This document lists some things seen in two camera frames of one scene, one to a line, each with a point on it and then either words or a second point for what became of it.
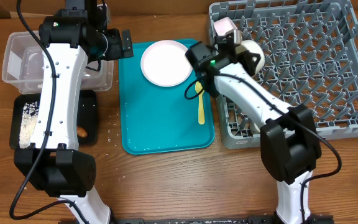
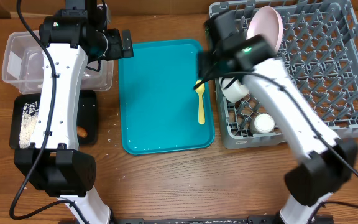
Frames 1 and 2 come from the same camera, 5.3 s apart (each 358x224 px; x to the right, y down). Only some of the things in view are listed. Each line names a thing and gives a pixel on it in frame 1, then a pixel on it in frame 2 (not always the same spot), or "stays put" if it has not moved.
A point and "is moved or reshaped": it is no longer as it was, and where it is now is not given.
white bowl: [255, 47] is moved or reshaped
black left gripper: [117, 51] stays put
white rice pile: [29, 116] stays put
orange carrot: [81, 132] stays put
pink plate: [165, 63] to [266, 21]
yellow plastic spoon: [201, 114] stays put
